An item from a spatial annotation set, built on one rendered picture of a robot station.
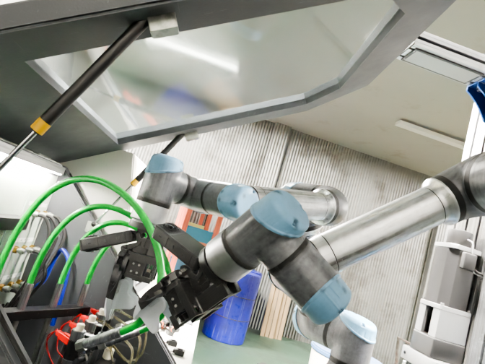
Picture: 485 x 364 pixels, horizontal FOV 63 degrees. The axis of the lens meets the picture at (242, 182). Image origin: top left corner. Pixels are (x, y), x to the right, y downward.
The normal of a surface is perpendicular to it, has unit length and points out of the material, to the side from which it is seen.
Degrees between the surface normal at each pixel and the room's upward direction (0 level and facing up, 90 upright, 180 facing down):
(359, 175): 90
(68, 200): 90
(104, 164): 90
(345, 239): 71
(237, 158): 90
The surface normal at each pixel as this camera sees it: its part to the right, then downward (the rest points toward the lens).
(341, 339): -0.73, -0.27
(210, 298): -0.55, -0.05
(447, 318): 0.15, -0.10
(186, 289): 0.68, -0.60
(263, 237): -0.27, 0.27
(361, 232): -0.07, -0.49
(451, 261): -0.56, -0.28
